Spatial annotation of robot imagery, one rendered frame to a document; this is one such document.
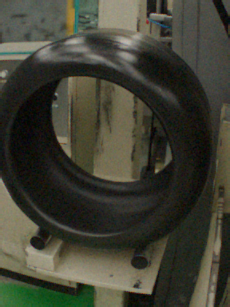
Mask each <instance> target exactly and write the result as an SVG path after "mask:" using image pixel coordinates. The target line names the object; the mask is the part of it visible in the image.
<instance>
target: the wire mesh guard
mask: <svg viewBox="0 0 230 307"><path fill-rule="evenodd" d="M223 212H224V187H223V186H221V185H219V188H218V202H217V207H216V213H212V217H211V221H210V226H209V231H208V235H207V238H206V243H205V247H204V252H203V256H202V260H201V264H200V268H199V272H198V275H197V279H196V283H195V287H194V290H193V292H192V297H191V301H190V304H189V306H188V307H214V303H215V297H216V287H217V280H218V277H217V275H218V269H219V262H220V247H221V239H222V236H221V233H222V222H223ZM207 291H208V292H207Z"/></svg>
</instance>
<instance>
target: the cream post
mask: <svg viewBox="0 0 230 307"><path fill-rule="evenodd" d="M146 7H147V1H146V0H99V21H98V25H97V28H98V29H100V28H119V29H124V30H132V31H136V32H138V33H140V34H146V16H147V13H146ZM143 108H144V103H143V101H141V100H140V99H139V98H138V97H137V96H135V95H134V94H131V93H130V92H129V91H128V90H126V89H124V88H123V87H120V86H118V85H116V84H114V83H112V82H107V81H105V80H101V79H100V78H96V113H95V118H94V150H93V174H96V175H103V176H108V177H123V178H129V179H136V180H139V168H140V155H141V132H142V120H143ZM94 288H95V293H94V307H128V303H129V291H122V290H119V289H109V288H106V287H99V286H94Z"/></svg>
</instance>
